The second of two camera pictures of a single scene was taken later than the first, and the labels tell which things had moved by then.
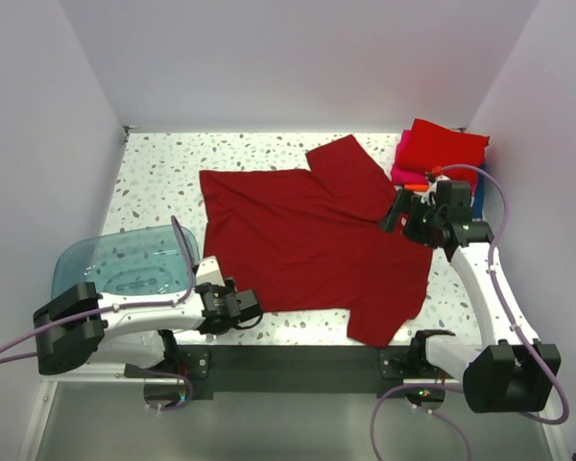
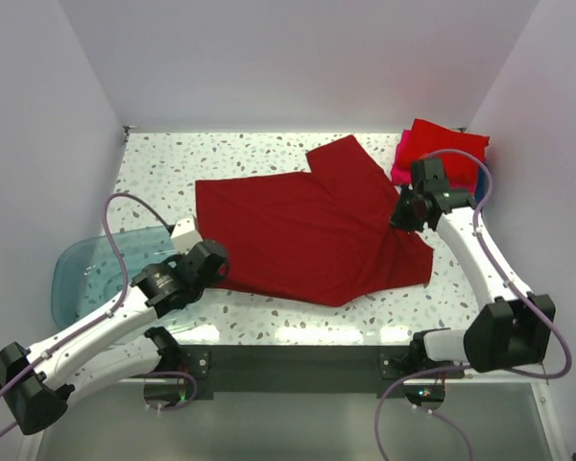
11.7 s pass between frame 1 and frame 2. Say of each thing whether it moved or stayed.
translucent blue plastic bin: stayed
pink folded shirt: stayed
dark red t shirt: moved
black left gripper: moved
